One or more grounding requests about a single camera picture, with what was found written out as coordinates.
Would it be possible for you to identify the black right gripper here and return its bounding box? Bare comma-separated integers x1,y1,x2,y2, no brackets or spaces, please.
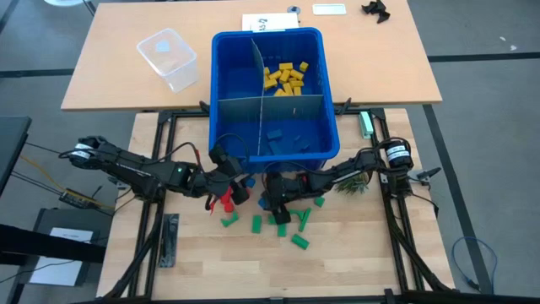
259,171,313,225

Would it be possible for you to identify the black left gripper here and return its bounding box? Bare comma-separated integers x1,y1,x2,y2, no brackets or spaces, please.
196,166,251,207

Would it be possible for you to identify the large blue plastic bin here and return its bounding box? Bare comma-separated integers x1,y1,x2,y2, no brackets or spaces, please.
209,27,341,174

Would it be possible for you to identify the clear plastic block box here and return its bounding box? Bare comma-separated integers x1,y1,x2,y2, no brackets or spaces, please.
135,27,199,94

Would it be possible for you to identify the green foam cylinder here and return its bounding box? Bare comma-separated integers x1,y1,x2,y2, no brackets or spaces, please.
290,234,311,251

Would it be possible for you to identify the artificial succulent in black pot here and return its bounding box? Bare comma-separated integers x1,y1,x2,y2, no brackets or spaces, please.
335,172,372,196

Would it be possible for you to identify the black strip packet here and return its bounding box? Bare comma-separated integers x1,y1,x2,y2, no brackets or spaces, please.
158,213,181,269

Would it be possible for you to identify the pale green rectangular device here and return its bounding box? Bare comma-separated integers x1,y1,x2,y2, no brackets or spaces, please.
358,111,375,140

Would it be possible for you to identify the small black electronics board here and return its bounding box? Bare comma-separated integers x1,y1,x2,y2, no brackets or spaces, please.
58,189,100,210

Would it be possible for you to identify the black flat case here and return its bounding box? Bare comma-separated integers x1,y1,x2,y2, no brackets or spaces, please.
19,206,106,288

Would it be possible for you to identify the white paper sheet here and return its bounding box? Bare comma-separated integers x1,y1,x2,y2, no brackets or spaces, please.
28,226,95,287

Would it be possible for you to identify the white rectangular block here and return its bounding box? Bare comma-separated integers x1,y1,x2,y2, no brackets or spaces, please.
311,3,348,17

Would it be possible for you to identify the black plastic clamp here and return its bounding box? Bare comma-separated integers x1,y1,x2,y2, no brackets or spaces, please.
361,0,392,24

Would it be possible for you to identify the dark flat screen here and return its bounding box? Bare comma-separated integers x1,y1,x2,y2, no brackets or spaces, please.
0,116,33,198

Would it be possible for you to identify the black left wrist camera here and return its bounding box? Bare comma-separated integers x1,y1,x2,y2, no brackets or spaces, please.
209,143,240,172

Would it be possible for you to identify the blue cable loop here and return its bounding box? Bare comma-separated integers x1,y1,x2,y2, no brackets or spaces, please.
450,235,500,293

